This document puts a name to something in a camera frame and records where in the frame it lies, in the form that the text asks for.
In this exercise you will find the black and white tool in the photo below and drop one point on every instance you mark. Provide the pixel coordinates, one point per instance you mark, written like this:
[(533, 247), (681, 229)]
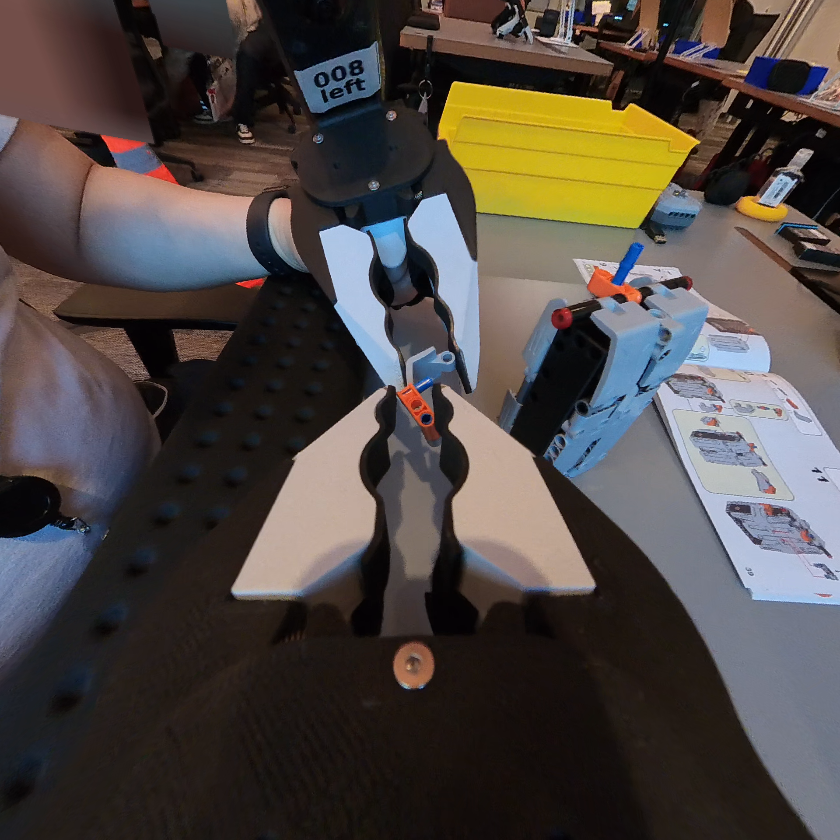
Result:
[(512, 23)]

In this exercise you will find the black usb dongle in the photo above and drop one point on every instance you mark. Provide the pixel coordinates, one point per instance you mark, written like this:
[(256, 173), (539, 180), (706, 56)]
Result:
[(656, 233)]

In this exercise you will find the person's left hand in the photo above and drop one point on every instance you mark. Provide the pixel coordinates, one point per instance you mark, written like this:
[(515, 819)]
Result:
[(405, 285)]

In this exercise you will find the grey background table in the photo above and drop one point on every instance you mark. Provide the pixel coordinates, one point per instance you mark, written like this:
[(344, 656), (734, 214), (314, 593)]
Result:
[(512, 52)]

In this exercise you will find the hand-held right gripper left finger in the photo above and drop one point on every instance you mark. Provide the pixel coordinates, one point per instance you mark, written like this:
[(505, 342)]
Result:
[(315, 525)]

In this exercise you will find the black round pouch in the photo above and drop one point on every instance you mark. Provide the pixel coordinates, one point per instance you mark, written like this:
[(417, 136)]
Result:
[(727, 184)]

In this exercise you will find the grey desk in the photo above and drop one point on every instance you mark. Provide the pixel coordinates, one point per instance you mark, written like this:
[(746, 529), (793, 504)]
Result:
[(656, 623)]

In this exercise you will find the black badge reel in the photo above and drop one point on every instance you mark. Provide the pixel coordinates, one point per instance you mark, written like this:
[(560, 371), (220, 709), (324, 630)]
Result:
[(26, 505)]

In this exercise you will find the yellow plastic bin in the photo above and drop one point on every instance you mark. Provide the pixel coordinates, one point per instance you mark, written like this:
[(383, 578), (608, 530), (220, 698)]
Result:
[(558, 184)]

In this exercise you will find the clear sanitizer bottle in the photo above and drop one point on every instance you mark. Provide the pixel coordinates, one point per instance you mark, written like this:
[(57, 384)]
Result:
[(784, 180)]

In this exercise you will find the black wristband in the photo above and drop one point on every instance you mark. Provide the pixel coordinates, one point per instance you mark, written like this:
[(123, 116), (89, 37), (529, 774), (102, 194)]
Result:
[(259, 236)]

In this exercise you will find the yellow tape roll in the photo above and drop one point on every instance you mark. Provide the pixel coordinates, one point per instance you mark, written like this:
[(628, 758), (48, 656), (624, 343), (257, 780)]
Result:
[(761, 210)]

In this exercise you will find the grey battery box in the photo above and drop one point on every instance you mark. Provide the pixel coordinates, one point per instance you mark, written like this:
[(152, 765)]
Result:
[(676, 208)]

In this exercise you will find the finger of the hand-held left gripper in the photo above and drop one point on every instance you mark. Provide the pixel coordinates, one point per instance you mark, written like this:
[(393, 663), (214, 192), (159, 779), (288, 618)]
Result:
[(351, 282), (459, 275)]

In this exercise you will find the grey brick robot assembly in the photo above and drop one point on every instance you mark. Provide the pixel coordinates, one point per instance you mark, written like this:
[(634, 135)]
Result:
[(630, 367)]

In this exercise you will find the black perforated plastic panel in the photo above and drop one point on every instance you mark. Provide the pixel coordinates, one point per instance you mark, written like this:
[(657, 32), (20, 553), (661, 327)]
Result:
[(229, 394)]

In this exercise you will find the wooden background table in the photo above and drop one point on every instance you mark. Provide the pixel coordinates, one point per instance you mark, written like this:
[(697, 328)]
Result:
[(774, 95)]

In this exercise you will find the open instruction booklet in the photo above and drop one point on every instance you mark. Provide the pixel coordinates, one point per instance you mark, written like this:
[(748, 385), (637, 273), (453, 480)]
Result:
[(754, 459)]

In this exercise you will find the person's light grey clothing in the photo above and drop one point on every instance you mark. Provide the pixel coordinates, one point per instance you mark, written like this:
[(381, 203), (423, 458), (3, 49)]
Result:
[(65, 407)]

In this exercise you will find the blue plastic bin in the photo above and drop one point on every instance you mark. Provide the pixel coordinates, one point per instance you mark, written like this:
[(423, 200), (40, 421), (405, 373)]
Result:
[(761, 73)]

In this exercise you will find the small grey panel orange connector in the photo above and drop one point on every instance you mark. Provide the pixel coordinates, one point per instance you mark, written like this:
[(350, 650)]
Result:
[(417, 407)]

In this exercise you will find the person's left forearm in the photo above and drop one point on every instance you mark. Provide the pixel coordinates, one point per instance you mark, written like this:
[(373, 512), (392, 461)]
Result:
[(131, 223)]

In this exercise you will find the small black box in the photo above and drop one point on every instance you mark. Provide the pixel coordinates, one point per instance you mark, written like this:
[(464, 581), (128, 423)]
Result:
[(817, 253), (800, 232)]

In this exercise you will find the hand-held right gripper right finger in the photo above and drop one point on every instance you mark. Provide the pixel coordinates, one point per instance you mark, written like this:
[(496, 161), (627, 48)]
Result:
[(518, 525)]

